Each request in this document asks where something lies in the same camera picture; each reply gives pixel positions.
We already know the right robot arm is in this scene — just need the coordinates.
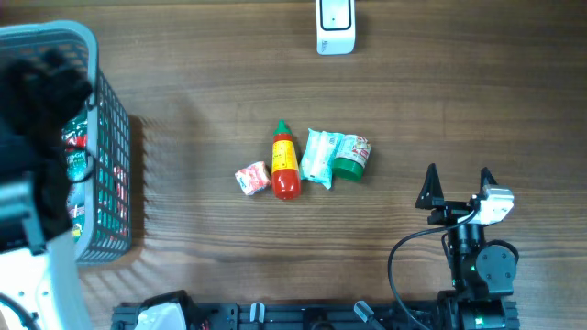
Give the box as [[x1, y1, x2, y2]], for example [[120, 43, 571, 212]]
[[415, 163, 520, 329]]

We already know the green 3M gloves package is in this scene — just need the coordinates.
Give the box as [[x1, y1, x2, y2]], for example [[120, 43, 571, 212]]
[[61, 110, 88, 242]]

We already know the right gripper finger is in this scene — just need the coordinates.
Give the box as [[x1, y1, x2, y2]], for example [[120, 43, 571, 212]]
[[415, 163, 445, 210], [480, 167, 498, 191]]

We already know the red white snack packet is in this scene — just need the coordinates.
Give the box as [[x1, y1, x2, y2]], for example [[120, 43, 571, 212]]
[[235, 161, 271, 195]]

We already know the grey plastic shopping basket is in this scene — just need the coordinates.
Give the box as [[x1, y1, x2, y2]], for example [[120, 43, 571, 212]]
[[1, 20, 132, 265]]

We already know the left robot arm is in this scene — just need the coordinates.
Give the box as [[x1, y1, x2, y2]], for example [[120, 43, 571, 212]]
[[1, 49, 93, 329]]

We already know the black right camera cable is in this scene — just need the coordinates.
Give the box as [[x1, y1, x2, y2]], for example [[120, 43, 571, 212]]
[[387, 208, 481, 330]]

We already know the white barcode scanner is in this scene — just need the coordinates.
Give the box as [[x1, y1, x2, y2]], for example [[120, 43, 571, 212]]
[[315, 0, 356, 56]]

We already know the green lid jar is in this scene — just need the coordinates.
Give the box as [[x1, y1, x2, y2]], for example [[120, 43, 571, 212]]
[[332, 135, 371, 182]]

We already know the mint green white pouch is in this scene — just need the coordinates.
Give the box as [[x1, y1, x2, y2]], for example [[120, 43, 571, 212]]
[[300, 128, 344, 190]]

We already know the red sauce bottle green cap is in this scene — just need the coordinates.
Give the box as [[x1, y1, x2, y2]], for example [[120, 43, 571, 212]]
[[271, 120, 302, 200]]

